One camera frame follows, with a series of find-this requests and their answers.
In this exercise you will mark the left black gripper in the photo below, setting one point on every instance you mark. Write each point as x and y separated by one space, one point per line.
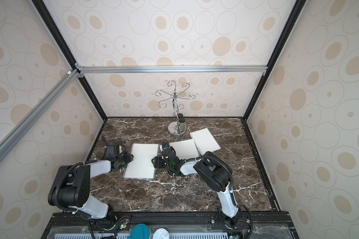
128 156

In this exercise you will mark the spiral notebook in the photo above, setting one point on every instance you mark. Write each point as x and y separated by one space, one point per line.
185 149
141 167
204 141

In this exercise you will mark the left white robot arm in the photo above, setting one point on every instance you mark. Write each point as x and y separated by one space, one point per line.
70 190

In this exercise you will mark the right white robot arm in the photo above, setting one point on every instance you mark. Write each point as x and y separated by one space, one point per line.
216 174

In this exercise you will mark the green spice bottle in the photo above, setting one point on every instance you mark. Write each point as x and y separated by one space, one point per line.
182 125

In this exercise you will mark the chrome hook stand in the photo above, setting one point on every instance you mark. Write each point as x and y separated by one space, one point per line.
174 96

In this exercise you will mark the teal round lid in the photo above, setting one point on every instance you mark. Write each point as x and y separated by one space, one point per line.
141 231

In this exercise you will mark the white round lid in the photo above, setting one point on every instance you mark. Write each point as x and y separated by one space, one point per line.
161 233

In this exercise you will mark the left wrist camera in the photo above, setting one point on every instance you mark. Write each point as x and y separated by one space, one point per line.
112 151

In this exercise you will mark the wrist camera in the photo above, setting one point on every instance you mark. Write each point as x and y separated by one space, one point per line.
112 151
164 146

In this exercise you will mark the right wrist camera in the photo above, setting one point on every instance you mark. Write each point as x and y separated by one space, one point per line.
164 146

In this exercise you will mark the horizontal aluminium rail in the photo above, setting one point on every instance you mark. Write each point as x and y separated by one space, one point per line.
173 69

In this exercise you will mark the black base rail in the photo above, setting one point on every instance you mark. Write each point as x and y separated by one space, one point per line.
179 225

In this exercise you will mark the left diagonal aluminium rail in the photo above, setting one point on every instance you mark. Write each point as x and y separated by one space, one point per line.
18 132

